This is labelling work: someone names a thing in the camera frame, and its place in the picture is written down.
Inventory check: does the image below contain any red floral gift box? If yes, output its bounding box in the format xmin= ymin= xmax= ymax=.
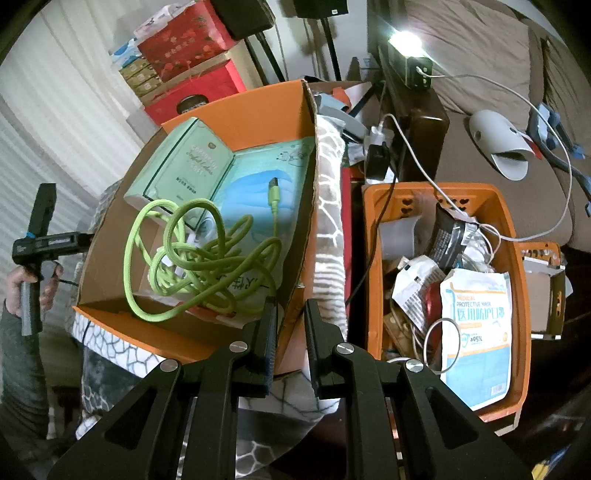
xmin=137 ymin=0 xmax=239 ymax=80

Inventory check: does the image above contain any white floral tissue pack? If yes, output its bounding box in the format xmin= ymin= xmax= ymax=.
xmin=133 ymin=4 xmax=186 ymax=38

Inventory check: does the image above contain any stack of tan boxes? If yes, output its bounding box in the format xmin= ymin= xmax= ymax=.
xmin=118 ymin=56 xmax=161 ymax=106

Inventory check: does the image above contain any white curtain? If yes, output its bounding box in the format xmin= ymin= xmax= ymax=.
xmin=0 ymin=9 xmax=148 ymax=241

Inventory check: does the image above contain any black speaker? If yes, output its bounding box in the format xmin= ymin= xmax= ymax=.
xmin=210 ymin=0 xmax=276 ymax=40
xmin=294 ymin=0 xmax=350 ymax=19

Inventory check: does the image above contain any teal face mask pack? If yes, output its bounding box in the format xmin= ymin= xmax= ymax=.
xmin=189 ymin=137 xmax=317 ymax=261

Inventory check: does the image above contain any person's left forearm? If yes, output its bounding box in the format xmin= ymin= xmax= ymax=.
xmin=0 ymin=300 xmax=51 ymax=462

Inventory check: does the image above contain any orange cardboard box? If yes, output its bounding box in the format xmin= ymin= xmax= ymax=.
xmin=73 ymin=78 xmax=320 ymax=366

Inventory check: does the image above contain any orange plastic basket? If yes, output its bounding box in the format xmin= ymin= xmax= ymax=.
xmin=361 ymin=181 xmax=530 ymax=424

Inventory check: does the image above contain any small orange basket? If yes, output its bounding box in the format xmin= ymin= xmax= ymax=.
xmin=517 ymin=241 xmax=574 ymax=343

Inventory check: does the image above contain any large red gift box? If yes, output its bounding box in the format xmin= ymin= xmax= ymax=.
xmin=144 ymin=59 xmax=246 ymax=126

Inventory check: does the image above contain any pale green box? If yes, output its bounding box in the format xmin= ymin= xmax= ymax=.
xmin=124 ymin=117 xmax=236 ymax=227

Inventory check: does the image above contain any red round item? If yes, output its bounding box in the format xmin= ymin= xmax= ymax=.
xmin=424 ymin=282 xmax=448 ymax=334

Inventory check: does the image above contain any black foil pouch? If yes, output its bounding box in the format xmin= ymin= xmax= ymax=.
xmin=424 ymin=204 xmax=478 ymax=269

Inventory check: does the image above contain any crumpled white paper packet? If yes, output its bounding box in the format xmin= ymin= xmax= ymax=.
xmin=392 ymin=255 xmax=447 ymax=334

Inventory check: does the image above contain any person's left hand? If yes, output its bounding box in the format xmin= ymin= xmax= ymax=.
xmin=4 ymin=261 xmax=64 ymax=320

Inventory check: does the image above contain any blue grey strap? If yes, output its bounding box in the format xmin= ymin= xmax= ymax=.
xmin=527 ymin=103 xmax=591 ymax=197

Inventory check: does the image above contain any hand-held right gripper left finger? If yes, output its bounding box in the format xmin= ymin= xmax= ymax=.
xmin=46 ymin=295 xmax=282 ymax=480

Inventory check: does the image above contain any white charging cable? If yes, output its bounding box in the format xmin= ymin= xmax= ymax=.
xmin=381 ymin=65 xmax=575 ymax=243

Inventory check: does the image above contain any black speaker stand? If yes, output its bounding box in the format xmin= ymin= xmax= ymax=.
xmin=245 ymin=33 xmax=289 ymax=86
xmin=321 ymin=17 xmax=343 ymax=81

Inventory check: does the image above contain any white curved gadget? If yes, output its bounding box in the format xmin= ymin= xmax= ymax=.
xmin=468 ymin=109 xmax=534 ymax=182

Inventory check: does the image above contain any white blue mask packet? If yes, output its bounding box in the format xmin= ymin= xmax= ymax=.
xmin=438 ymin=269 xmax=512 ymax=412

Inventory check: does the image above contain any beige sofa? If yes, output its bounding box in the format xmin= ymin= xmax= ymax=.
xmin=369 ymin=0 xmax=591 ymax=252

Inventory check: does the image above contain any black charger plug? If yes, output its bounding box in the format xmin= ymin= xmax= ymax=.
xmin=365 ymin=143 xmax=392 ymax=182

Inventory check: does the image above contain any grey patterned blanket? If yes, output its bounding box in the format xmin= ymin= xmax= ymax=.
xmin=74 ymin=115 xmax=352 ymax=480

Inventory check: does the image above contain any blue white tissue pack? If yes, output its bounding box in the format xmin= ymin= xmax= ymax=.
xmin=110 ymin=38 xmax=142 ymax=66

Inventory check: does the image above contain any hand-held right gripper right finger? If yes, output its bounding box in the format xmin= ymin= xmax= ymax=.
xmin=302 ymin=299 xmax=532 ymax=480

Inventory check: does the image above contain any green braided cable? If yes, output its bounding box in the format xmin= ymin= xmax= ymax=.
xmin=124 ymin=178 xmax=283 ymax=320

